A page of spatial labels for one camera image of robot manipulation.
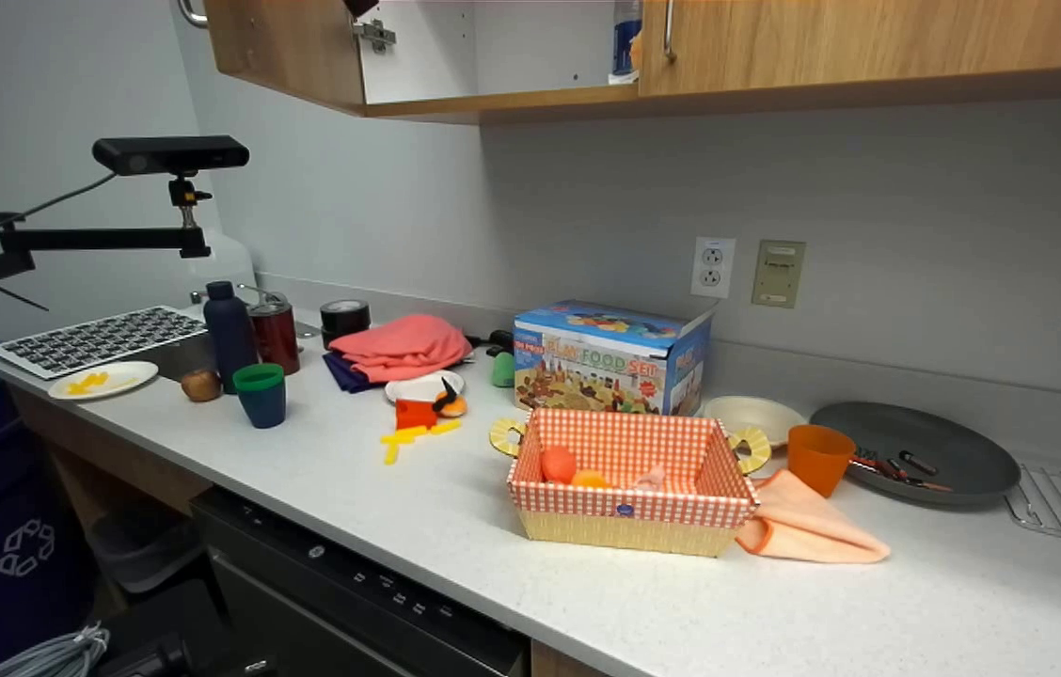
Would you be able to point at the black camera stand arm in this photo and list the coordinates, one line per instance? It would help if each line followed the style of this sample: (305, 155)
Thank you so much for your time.
(102, 238)

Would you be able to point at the blue cup green rim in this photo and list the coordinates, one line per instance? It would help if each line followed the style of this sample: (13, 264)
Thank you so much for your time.
(262, 398)

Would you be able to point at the wooden wall cabinet body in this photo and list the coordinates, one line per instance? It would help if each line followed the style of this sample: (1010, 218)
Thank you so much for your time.
(494, 51)

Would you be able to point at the white wall outlet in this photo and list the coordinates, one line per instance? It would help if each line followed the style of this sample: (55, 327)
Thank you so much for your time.
(713, 267)

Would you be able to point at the grey plastic bag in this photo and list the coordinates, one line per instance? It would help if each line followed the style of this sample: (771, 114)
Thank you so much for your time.
(47, 654)

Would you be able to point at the green toy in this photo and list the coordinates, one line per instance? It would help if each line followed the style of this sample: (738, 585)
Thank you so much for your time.
(506, 371)

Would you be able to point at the orange toy fruit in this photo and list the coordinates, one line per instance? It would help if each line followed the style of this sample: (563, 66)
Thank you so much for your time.
(560, 465)

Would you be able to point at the yellow toy food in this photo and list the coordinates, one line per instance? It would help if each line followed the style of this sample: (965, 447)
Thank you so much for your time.
(86, 383)

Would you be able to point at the small brown cup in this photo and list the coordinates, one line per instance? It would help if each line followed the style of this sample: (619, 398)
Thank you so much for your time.
(201, 383)

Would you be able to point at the black dishwasher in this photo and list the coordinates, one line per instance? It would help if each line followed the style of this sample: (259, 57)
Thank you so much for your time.
(329, 586)

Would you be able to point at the dark red can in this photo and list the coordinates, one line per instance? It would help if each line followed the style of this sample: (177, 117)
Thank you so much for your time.
(278, 336)

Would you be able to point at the beige switch plate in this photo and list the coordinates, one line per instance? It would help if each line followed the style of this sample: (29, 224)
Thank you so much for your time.
(776, 272)

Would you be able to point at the wooden cabinet door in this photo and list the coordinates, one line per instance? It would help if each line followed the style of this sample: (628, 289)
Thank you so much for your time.
(289, 51)
(884, 37)

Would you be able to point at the yellow toy fries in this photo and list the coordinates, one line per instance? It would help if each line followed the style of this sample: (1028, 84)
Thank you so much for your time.
(412, 438)

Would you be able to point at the brown toy pieces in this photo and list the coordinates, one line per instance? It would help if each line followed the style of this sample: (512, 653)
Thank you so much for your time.
(900, 471)

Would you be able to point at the cream bowl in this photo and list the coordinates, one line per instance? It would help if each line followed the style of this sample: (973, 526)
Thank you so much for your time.
(752, 413)

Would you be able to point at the dark blue bottle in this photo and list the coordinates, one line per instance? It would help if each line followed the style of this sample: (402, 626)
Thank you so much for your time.
(230, 341)

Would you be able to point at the black bar camera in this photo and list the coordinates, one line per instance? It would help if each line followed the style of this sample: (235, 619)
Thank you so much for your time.
(167, 151)

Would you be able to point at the pink cloth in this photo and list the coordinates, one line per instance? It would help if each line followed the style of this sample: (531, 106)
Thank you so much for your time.
(402, 343)

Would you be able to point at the blue toy food box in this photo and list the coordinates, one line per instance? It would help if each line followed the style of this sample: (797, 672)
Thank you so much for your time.
(613, 361)

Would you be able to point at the pale pink toy food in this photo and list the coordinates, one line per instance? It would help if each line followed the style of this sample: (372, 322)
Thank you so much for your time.
(658, 475)

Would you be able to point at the orange plastic cup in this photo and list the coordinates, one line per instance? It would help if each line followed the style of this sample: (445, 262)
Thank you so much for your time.
(822, 458)

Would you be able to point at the yellow-orange toy food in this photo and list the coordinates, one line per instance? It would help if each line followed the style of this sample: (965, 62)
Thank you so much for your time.
(593, 477)

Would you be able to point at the black power adapter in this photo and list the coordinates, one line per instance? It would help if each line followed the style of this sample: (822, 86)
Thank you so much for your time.
(494, 341)

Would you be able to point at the peach cloth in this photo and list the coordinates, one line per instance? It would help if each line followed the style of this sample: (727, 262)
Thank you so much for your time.
(808, 526)

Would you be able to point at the dark grey plate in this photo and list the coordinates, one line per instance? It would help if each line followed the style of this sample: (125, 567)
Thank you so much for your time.
(945, 438)

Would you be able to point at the black tape roll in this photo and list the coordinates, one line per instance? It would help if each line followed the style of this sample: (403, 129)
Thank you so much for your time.
(343, 322)

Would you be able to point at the yellow ruffled toy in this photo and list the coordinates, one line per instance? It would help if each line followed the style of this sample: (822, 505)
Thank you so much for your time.
(752, 452)
(506, 438)

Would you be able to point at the red checked paper basket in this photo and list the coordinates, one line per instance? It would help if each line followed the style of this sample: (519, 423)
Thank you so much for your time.
(630, 507)

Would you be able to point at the navy blue cloth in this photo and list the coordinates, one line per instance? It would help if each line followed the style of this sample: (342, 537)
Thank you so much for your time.
(342, 372)

